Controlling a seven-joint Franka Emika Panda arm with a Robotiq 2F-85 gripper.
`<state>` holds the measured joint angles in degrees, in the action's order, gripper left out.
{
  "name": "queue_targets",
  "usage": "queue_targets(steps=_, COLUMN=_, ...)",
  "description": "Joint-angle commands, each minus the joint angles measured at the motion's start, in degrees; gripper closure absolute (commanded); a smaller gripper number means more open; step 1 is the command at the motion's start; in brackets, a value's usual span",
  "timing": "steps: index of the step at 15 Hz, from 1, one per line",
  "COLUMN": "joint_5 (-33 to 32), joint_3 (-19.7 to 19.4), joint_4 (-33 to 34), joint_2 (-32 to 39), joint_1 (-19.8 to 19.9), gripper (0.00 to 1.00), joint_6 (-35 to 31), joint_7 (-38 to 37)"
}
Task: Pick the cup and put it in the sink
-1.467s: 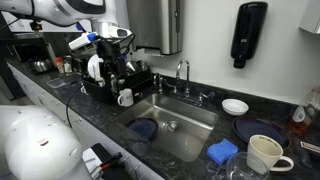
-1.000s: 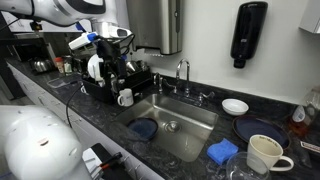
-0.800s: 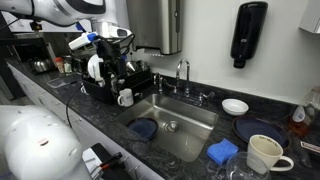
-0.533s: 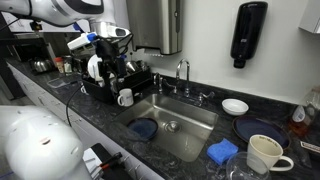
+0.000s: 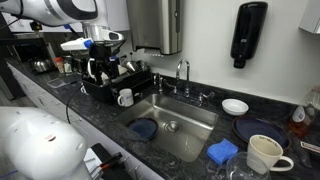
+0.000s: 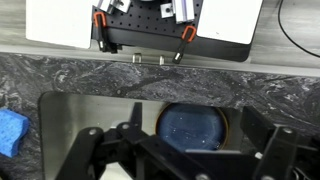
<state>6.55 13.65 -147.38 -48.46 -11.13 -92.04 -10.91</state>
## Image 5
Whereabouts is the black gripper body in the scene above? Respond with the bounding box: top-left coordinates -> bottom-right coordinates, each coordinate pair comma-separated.
88,43 -> 110,68

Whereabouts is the small white cup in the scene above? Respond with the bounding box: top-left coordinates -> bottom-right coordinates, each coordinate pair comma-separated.
116,88 -> 135,108

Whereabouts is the round sink drain strainer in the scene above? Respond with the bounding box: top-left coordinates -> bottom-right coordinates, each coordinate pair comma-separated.
163,120 -> 183,135

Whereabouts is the stainless steel sink basin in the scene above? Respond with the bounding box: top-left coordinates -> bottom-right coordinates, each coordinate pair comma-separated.
114,93 -> 220,163

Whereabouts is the blue capped dark bottle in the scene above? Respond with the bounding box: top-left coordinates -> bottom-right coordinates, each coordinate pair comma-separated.
108,55 -> 120,80

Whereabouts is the cream dinner plate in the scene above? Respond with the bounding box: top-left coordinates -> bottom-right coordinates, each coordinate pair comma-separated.
117,64 -> 129,76

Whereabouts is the clear glass jar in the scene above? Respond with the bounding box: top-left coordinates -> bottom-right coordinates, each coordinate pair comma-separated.
63,55 -> 74,75

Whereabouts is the black dish rack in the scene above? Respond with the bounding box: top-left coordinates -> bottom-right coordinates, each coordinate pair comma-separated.
81,67 -> 153,103

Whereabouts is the red lidded spice jar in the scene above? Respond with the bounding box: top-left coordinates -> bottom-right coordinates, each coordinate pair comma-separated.
53,56 -> 65,75

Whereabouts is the clear plastic tray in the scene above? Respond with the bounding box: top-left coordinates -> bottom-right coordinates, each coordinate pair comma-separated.
46,76 -> 73,90

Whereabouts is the steel kettle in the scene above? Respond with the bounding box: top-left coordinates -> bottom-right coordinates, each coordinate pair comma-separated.
30,57 -> 55,74

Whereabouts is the small chrome side tap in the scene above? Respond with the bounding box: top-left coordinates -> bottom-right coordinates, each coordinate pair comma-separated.
152,72 -> 165,95

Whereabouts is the steel paper towel dispenser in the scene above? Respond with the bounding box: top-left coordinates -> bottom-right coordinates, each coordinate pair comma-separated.
125,0 -> 184,56

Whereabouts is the dark blue plate brown rim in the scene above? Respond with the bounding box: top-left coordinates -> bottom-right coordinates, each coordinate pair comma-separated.
126,116 -> 160,141

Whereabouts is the chrome gooseneck faucet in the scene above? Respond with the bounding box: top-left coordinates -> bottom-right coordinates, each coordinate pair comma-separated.
163,58 -> 216,105

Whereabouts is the black red hand tool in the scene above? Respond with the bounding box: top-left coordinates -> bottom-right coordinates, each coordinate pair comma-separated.
89,142 -> 135,180

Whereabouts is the white ceramic bowl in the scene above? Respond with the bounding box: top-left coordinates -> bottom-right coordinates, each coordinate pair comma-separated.
221,98 -> 250,117

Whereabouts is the blue sponge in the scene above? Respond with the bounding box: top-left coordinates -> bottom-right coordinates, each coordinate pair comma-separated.
206,137 -> 240,166

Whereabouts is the large dark blue plate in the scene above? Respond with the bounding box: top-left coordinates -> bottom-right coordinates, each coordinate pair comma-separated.
232,115 -> 291,151

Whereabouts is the clear glass bowl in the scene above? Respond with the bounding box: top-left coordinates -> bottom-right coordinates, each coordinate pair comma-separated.
225,151 -> 272,180

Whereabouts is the orange dish soap bottle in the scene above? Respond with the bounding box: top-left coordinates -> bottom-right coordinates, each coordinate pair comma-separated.
288,104 -> 318,137

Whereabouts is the clear plastic bag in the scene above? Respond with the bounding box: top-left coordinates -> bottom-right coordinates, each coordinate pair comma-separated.
304,85 -> 320,112

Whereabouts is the white label strip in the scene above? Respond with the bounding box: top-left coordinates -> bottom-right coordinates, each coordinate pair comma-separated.
299,140 -> 320,155

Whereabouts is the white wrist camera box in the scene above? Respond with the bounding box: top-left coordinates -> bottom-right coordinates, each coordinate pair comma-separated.
60,37 -> 95,52

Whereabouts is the thin black cable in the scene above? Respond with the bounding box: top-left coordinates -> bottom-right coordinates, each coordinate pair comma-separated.
65,83 -> 85,125

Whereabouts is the black wall soap dispenser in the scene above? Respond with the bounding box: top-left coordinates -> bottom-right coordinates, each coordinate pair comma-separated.
229,1 -> 269,70

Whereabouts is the cream mug with handle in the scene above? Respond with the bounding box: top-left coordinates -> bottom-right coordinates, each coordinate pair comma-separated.
246,134 -> 295,175

